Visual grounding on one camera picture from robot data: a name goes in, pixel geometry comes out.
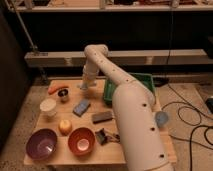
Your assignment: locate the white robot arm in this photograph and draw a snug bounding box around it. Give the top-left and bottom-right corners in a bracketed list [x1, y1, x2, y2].
[81, 44, 174, 171]

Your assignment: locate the white plastic cup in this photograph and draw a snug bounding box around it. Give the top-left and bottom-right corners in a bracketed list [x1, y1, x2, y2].
[40, 98, 56, 117]

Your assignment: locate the black floor cable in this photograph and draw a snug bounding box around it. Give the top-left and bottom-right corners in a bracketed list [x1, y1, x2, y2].
[161, 83, 213, 171]

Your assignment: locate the grey metal shelf beam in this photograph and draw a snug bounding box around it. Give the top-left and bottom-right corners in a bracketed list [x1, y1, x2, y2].
[25, 49, 213, 68]

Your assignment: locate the light blue towel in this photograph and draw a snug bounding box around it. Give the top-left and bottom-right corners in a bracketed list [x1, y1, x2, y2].
[78, 84, 89, 90]

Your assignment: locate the yellow apple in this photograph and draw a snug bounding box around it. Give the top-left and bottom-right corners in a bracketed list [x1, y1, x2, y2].
[58, 120, 72, 135]

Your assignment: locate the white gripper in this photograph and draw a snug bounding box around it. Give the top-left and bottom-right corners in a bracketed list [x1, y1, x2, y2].
[82, 66, 98, 86]

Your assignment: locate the black binder clip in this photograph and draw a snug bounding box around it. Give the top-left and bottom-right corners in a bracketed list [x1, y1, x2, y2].
[95, 129, 108, 145]

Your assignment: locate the blue sponge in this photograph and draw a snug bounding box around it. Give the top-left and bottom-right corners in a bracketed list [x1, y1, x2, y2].
[73, 99, 90, 117]

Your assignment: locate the small metal cup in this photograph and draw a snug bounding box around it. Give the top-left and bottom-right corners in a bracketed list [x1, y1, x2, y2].
[58, 89, 69, 103]

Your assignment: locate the metal diagonal pole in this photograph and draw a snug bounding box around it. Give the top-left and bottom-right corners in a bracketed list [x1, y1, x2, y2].
[8, 0, 48, 84]

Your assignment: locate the purple bowl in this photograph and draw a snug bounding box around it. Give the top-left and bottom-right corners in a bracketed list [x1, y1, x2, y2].
[26, 129, 57, 160]

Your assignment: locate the orange carrot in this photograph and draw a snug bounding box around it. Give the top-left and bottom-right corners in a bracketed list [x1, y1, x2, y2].
[47, 84, 69, 95]

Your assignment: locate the green plastic tray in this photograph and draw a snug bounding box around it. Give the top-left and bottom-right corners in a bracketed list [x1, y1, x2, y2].
[103, 73, 155, 106]

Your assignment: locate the dark grey block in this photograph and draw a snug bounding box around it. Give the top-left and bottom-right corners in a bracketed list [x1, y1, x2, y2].
[92, 111, 113, 124]

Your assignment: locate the black handled tool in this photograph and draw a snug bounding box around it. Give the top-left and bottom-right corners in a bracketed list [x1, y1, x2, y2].
[107, 134, 120, 143]

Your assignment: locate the light blue cup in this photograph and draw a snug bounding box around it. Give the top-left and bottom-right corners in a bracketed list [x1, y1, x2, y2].
[155, 111, 169, 128]

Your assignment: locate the orange bowl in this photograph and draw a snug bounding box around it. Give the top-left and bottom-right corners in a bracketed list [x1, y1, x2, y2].
[68, 127, 95, 156]

